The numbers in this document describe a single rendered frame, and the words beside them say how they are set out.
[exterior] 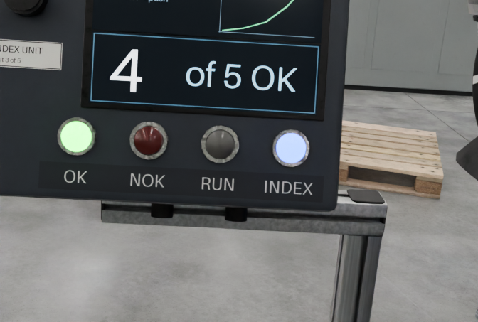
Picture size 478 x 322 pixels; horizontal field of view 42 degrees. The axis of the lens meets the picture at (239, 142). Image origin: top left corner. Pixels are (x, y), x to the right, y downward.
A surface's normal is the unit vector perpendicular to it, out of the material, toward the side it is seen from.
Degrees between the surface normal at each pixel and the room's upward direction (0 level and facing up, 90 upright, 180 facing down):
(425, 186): 88
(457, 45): 90
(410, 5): 90
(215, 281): 0
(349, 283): 90
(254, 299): 0
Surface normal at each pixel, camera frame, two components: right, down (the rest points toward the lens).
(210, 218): 0.03, 0.29
